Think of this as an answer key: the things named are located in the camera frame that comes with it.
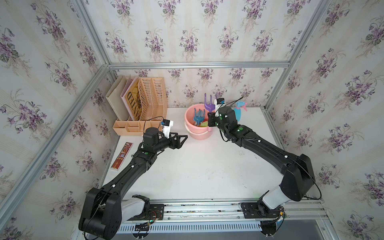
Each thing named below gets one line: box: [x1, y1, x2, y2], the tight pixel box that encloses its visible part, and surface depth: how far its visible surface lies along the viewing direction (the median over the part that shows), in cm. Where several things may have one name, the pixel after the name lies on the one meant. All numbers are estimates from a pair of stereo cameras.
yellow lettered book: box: [123, 78, 141, 121], surface depth 100 cm
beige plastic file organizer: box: [105, 75, 168, 136], surface depth 100 cm
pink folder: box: [120, 74, 139, 121], surface depth 92 cm
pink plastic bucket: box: [184, 103, 214, 140], surface depth 100 cm
